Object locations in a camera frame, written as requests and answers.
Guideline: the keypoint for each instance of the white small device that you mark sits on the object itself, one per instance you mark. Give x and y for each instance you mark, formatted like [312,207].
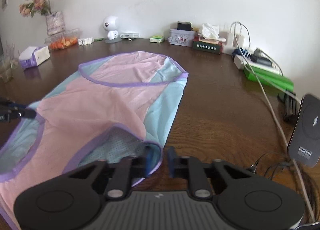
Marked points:
[129,35]

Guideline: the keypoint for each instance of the dark green tissue box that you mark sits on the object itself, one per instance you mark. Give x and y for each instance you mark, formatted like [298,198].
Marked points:
[208,39]

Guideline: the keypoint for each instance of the purple white tissue pack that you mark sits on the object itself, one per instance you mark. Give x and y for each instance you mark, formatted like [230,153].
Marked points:
[33,56]

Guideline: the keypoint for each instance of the green flat box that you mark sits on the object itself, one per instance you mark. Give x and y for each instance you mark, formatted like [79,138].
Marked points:
[264,76]

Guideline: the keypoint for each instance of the small green white box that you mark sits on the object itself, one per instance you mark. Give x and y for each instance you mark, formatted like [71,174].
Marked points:
[156,39]

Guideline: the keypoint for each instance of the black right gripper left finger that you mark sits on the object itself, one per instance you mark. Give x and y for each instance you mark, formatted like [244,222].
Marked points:
[147,155]

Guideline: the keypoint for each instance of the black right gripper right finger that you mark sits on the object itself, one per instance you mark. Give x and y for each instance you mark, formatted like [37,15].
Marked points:
[171,155]

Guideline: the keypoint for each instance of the white usb charger plug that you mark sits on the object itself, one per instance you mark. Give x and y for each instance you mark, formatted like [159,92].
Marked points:
[234,40]

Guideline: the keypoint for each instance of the white round-head robot toy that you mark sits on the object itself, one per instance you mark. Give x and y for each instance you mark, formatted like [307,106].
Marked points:
[110,25]

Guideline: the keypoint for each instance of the white power strip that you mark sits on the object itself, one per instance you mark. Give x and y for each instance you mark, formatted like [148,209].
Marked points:
[240,64]

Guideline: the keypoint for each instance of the pink blue purple mesh garment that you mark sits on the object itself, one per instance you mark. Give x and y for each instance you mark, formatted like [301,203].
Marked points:
[108,109]

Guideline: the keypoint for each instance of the black small box on tin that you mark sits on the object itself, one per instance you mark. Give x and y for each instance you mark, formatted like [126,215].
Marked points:
[186,26]

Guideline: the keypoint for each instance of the white printed tin box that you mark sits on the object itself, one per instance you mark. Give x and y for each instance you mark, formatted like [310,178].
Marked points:
[181,37]

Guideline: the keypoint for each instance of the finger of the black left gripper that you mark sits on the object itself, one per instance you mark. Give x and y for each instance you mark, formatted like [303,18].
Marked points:
[26,113]
[7,104]

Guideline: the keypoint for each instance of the glass vase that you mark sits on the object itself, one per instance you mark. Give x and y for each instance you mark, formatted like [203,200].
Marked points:
[55,23]

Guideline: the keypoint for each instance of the clear box of oranges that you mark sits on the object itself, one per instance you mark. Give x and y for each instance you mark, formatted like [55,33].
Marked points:
[63,40]

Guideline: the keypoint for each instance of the black wireless charger stand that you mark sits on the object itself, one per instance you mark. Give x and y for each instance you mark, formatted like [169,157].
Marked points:
[304,142]

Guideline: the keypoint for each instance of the glass cup with sticks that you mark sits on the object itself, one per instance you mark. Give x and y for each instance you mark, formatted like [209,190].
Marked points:
[9,61]

